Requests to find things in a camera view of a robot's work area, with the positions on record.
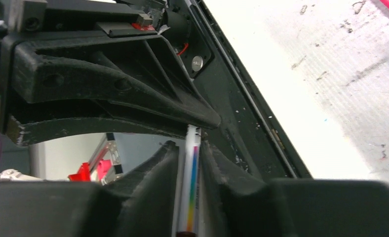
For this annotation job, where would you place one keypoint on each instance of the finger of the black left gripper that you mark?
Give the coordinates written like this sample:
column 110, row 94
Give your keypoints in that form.
column 142, row 73
column 30, row 124

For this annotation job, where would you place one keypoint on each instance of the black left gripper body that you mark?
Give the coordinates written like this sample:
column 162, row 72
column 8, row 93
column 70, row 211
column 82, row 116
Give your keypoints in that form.
column 64, row 19

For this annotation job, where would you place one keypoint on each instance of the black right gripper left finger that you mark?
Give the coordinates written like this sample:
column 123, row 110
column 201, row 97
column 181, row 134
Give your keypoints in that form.
column 140, row 204

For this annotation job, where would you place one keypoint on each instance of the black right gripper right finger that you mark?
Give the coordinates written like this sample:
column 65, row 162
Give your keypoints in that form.
column 240, row 205

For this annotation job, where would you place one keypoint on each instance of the white whiteboard marker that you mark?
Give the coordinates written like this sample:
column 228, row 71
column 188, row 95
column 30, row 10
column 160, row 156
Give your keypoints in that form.
column 187, row 225

